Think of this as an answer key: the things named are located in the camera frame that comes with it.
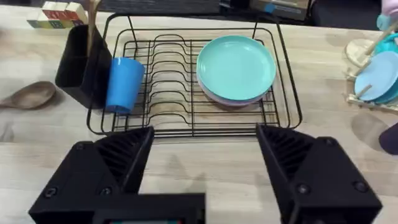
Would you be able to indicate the wooden peg rack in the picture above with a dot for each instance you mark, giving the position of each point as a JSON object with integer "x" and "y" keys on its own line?
{"x": 363, "y": 62}

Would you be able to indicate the pink cup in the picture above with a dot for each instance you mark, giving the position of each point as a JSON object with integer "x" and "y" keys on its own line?
{"x": 388, "y": 14}

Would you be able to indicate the blue plastic cup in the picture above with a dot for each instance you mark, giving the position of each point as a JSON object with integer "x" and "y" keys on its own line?
{"x": 123, "y": 84}

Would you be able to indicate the cardboard box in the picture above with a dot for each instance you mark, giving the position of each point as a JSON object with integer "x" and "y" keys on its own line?
{"x": 280, "y": 7}

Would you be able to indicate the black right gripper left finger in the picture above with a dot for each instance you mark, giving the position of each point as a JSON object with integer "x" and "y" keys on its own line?
{"x": 93, "y": 174}

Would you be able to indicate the wooden spoon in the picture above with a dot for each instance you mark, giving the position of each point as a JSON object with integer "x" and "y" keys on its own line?
{"x": 31, "y": 96}

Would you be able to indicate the toy blocks on board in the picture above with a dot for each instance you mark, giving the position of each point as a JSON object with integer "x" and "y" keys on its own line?
{"x": 56, "y": 15}

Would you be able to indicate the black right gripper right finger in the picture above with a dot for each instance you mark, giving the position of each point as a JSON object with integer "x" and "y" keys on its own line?
{"x": 314, "y": 180}

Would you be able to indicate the light blue plate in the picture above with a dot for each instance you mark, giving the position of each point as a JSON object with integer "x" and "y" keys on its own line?
{"x": 377, "y": 76}

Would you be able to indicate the dark purple cup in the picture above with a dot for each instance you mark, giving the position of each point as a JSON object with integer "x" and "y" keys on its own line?
{"x": 389, "y": 139}

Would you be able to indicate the teal cup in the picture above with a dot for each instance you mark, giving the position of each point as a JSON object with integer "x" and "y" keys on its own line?
{"x": 387, "y": 43}

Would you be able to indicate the lilac plate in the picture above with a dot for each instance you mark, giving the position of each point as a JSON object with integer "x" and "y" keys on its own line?
{"x": 230, "y": 101}

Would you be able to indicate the teal plate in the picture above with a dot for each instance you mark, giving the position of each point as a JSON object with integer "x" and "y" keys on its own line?
{"x": 236, "y": 67}

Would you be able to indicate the black cutlery holder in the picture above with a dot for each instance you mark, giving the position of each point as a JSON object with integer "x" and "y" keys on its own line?
{"x": 81, "y": 65}

